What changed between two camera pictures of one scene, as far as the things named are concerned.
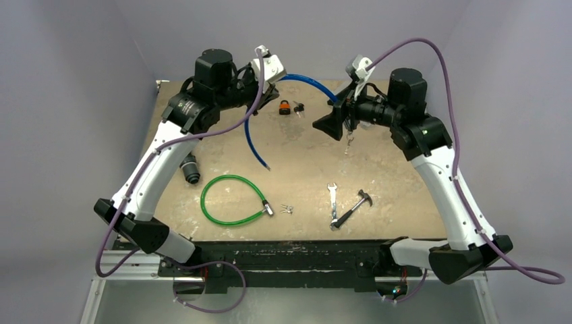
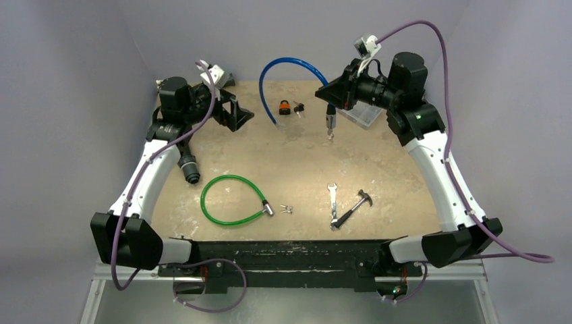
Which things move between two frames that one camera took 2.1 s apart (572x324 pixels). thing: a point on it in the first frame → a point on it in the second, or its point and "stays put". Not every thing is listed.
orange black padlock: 284,107 stays put
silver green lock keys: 289,208 stays put
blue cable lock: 283,76 → 330,118
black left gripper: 272,94 → 238,115
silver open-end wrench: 332,189 stays put
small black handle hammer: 338,222 stays put
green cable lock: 266,206 stays put
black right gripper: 345,113 → 350,88
